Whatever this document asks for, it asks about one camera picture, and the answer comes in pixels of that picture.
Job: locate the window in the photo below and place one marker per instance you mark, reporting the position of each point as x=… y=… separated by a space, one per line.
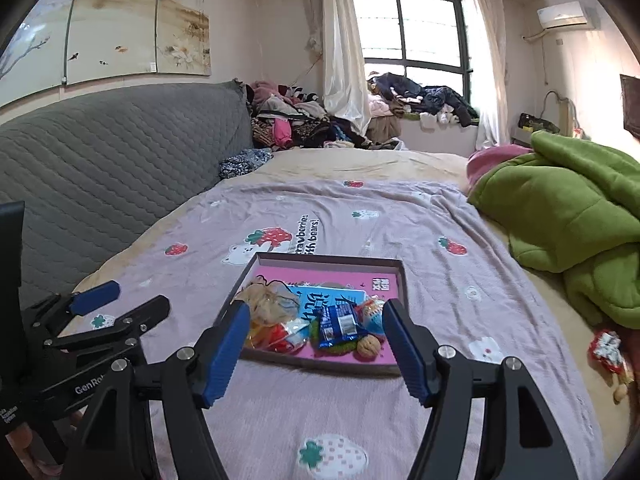
x=430 y=25

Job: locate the beige bed sheet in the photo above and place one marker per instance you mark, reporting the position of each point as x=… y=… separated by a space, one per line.
x=350 y=160

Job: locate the beige mesh scrunchie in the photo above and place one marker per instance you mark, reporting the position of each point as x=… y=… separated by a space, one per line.
x=270 y=302

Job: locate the white window bench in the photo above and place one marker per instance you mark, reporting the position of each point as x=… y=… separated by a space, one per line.
x=440 y=140

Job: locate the dark clothes on window bench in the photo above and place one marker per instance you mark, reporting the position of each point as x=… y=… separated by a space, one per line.
x=425 y=97

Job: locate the white sheer curtain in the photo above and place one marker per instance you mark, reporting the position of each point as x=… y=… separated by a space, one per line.
x=340 y=50

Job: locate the blue toy egg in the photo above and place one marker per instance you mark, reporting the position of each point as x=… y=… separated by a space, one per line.
x=372 y=312

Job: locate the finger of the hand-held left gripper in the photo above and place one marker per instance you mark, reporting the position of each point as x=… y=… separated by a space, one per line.
x=95 y=296
x=140 y=317

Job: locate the walnut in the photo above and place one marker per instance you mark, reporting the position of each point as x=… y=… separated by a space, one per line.
x=368 y=349

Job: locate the green blanket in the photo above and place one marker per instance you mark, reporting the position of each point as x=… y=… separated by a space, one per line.
x=560 y=210

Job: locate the dark picture frame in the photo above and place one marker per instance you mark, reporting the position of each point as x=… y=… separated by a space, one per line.
x=631 y=105

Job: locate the yellow snack packet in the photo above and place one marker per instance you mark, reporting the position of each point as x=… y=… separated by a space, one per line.
x=257 y=334

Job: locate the person's left hand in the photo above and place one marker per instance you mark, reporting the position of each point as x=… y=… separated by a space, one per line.
x=20 y=449

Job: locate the pink cloth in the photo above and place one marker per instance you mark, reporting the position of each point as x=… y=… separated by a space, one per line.
x=487 y=157

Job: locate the cream curtain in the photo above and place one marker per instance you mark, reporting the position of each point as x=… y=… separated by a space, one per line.
x=487 y=60

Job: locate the white air conditioner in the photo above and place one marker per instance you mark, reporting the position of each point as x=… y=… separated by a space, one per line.
x=565 y=15

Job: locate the dark floral cloth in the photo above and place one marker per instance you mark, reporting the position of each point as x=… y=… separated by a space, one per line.
x=245 y=162

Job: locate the grey quilted headboard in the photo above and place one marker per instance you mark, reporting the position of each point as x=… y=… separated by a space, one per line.
x=100 y=160

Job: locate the pink picture book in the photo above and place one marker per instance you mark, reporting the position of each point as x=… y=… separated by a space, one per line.
x=340 y=280

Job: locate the dark bag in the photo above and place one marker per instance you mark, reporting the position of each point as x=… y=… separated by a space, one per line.
x=537 y=122

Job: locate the red white snack packet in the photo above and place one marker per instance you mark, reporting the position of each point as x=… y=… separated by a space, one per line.
x=606 y=347

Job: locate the floral wall painting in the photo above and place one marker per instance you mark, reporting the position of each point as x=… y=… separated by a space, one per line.
x=115 y=25

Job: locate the blue snack packet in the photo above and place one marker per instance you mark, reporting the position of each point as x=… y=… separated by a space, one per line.
x=340 y=325

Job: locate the pile of clothes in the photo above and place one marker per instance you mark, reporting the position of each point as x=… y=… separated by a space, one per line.
x=300 y=120

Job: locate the grey shallow cardboard box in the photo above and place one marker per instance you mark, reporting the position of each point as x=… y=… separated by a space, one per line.
x=325 y=261

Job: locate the green fuzzy scrunchie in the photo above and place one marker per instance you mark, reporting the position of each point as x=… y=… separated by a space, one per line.
x=340 y=350

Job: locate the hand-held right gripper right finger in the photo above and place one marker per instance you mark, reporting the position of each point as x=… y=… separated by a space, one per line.
x=405 y=355

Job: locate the red toy egg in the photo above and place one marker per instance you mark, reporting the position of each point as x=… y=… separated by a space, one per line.
x=282 y=340

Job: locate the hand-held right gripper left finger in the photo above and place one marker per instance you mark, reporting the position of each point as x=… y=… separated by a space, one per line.
x=227 y=355

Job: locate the purple printed blanket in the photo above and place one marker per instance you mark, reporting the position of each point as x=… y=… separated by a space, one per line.
x=325 y=220

